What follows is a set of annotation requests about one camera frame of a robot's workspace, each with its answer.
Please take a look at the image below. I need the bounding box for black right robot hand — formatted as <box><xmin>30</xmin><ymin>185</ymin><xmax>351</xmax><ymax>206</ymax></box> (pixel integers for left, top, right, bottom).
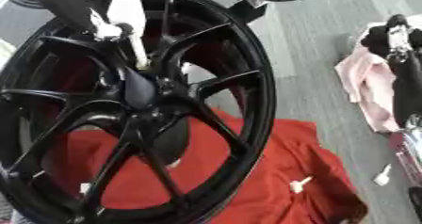
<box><xmin>359</xmin><ymin>13</ymin><xmax>422</xmax><ymax>129</ymax></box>

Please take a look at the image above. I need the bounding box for black spoked wheel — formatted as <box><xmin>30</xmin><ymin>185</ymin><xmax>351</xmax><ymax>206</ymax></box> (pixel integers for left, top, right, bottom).
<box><xmin>0</xmin><ymin>0</ymin><xmax>279</xmax><ymax>224</ymax></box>

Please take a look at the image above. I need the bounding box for pink cloth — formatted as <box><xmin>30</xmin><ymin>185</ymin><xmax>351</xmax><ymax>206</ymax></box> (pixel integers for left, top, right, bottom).
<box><xmin>333</xmin><ymin>23</ymin><xmax>404</xmax><ymax>134</ymax></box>

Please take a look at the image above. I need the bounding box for black angular block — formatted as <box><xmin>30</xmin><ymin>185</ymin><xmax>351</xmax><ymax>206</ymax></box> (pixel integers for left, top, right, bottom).
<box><xmin>227</xmin><ymin>0</ymin><xmax>269</xmax><ymax>24</ymax></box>

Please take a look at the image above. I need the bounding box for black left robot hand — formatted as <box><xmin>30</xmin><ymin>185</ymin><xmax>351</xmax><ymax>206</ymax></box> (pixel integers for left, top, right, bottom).
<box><xmin>11</xmin><ymin>0</ymin><xmax>136</xmax><ymax>42</ymax></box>

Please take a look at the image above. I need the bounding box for white pin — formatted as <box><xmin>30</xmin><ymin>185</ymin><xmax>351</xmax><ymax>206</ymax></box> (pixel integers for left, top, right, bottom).
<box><xmin>105</xmin><ymin>0</ymin><xmax>152</xmax><ymax>71</ymax></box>
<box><xmin>166</xmin><ymin>158</ymin><xmax>184</xmax><ymax>169</ymax></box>
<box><xmin>372</xmin><ymin>163</ymin><xmax>395</xmax><ymax>187</ymax></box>
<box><xmin>77</xmin><ymin>182</ymin><xmax>92</xmax><ymax>195</ymax></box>
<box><xmin>288</xmin><ymin>175</ymin><xmax>316</xmax><ymax>195</ymax></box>

